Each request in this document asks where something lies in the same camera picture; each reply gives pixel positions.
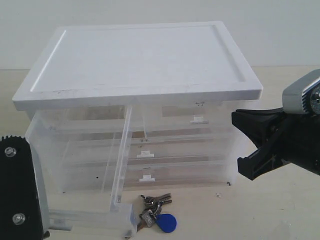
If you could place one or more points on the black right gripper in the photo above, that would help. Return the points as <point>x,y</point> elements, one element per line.
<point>280,139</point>

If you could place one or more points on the white translucent drawer cabinet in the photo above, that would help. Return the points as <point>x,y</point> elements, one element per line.
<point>132,65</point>

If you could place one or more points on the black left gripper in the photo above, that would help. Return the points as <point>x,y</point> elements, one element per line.
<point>20,215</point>

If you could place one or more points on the key bunch with blue fob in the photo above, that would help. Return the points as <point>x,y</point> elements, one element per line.
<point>152,214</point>

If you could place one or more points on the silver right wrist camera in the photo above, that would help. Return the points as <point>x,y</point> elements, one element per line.
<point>302,97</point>

